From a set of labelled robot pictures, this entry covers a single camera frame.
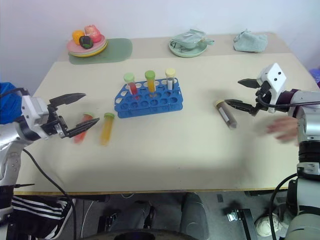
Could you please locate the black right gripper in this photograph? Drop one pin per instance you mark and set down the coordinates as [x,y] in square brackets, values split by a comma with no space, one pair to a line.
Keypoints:
[265,88]

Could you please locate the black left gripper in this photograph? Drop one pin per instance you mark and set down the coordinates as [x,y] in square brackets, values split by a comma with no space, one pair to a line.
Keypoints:
[53,123]

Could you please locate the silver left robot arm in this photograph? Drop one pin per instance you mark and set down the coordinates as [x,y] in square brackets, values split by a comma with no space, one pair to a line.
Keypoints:
[7,135]

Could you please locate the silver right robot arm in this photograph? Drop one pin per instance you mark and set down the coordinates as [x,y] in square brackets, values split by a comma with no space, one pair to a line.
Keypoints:
[308,125]

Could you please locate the red tube with green cap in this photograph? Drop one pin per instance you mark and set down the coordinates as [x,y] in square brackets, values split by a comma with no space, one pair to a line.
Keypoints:
[131,85]
[81,136]

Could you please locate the brown tube with yellow cap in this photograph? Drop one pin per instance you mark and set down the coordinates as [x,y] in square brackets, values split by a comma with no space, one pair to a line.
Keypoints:
[226,115]

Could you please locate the orange tube with green cap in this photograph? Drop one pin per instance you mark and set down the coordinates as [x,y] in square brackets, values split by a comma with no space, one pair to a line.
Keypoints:
[107,130]
[151,82]

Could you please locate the blue test tube rack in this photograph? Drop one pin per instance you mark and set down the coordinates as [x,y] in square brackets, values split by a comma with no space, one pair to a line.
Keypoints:
[150,107]

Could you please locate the white tube with yellow cap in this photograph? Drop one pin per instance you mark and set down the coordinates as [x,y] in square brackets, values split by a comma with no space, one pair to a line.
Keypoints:
[170,80]

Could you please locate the person's bare hand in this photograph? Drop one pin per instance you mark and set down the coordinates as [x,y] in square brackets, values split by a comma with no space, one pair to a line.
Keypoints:
[286,130]

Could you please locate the crumpled green cloth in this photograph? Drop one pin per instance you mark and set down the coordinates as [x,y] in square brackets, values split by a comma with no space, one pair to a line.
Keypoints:
[250,42]

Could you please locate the stack of coloured plates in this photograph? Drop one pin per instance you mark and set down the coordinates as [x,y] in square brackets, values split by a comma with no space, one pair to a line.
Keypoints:
[86,51]

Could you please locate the blue cloth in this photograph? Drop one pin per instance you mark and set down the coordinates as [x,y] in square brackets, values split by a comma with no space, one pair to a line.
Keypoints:
[8,105]

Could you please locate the dark green toy vegetable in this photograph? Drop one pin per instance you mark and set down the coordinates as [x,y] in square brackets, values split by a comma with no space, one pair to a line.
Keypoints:
[86,42]

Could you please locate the light green plate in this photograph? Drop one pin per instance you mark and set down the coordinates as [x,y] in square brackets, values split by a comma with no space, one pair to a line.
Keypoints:
[187,52]

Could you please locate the purple object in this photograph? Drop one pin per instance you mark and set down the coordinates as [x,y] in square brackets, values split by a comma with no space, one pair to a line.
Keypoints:
[316,77]

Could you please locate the green placemat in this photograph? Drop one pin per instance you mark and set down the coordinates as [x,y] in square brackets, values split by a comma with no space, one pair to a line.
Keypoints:
[117,51]

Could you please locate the orange toy pepper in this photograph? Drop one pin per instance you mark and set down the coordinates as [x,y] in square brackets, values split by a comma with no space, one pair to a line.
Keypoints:
[77,37]

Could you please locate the pink toy food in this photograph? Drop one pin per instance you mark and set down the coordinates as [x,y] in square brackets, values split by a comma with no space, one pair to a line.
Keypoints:
[93,32]

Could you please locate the black white striped garment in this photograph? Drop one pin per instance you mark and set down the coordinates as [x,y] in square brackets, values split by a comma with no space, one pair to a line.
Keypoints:
[37,212]

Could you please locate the grey rounded shape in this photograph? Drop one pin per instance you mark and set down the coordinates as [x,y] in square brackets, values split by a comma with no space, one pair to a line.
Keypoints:
[195,215]

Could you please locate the white shoe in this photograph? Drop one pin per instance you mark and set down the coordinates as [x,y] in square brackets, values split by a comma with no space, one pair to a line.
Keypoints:
[265,225]

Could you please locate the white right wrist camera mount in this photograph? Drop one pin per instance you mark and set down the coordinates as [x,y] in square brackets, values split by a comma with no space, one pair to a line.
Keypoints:
[276,78]

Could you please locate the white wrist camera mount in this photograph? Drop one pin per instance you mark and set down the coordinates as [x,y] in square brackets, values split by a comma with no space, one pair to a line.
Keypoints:
[276,78]
[33,110]

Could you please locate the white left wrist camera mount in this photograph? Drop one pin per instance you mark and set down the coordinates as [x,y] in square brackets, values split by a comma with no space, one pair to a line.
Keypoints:
[33,110]

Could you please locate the black metal frame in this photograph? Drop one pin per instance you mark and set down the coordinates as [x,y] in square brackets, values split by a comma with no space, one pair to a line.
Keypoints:
[246,220]

